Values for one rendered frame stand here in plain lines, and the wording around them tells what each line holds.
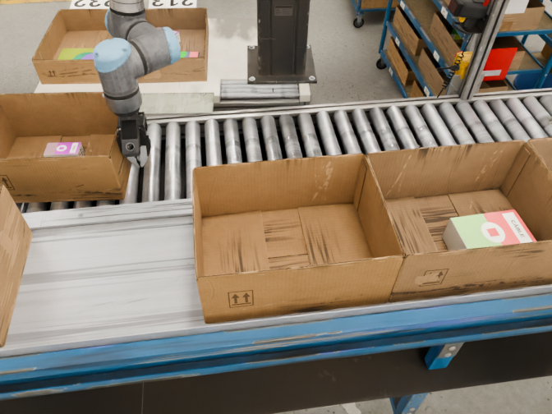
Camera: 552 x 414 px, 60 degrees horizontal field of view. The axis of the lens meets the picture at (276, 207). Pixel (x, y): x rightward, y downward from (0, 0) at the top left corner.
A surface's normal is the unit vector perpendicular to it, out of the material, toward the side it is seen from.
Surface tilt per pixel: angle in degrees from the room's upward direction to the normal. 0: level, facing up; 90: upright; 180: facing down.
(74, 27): 89
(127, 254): 0
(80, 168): 90
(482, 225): 0
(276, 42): 90
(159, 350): 0
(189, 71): 91
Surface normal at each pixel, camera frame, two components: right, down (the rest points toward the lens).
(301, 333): 0.01, -0.66
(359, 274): 0.15, 0.75
